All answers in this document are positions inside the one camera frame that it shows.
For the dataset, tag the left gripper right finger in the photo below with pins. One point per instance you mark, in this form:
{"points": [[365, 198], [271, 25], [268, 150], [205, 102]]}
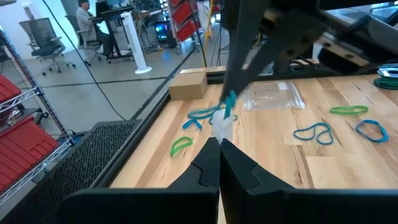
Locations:
{"points": [[295, 207]]}

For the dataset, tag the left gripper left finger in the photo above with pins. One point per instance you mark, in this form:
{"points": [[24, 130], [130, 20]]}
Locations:
{"points": [[149, 207]]}

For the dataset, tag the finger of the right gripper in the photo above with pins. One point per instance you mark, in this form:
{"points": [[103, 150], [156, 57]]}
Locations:
{"points": [[241, 37], [289, 43]]}

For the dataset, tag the green rubber band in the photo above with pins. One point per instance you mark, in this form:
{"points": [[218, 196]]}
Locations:
{"points": [[332, 110], [190, 141]]}

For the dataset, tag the blue rubber band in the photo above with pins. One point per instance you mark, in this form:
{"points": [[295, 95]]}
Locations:
{"points": [[373, 121], [190, 122]]}

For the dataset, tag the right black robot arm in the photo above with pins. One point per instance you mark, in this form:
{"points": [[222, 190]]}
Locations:
{"points": [[373, 31]]}

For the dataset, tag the red plastic storage bin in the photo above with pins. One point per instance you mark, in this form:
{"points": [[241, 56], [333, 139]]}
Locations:
{"points": [[21, 152], [189, 29], [7, 90], [182, 11]]}

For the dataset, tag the brown cardboard box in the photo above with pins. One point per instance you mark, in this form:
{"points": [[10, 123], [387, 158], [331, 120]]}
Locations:
{"points": [[188, 87]]}

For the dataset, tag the lit computer tower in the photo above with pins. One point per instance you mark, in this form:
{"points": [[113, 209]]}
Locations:
{"points": [[163, 32]]}

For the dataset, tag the black perforated metal case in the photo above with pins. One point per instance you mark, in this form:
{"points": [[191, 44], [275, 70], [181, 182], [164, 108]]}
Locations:
{"points": [[77, 161]]}

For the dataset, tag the white tower fan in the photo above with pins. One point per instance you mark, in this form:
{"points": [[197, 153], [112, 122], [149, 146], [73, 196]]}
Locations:
{"points": [[133, 40]]}

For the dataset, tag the black desk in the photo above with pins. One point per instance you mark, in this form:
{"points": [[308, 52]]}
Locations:
{"points": [[115, 37]]}

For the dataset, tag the person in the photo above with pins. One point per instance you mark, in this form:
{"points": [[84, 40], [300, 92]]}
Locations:
{"points": [[85, 21]]}

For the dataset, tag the grey mesh office chair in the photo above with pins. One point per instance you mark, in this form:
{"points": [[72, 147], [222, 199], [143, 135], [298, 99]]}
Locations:
{"points": [[40, 31]]}

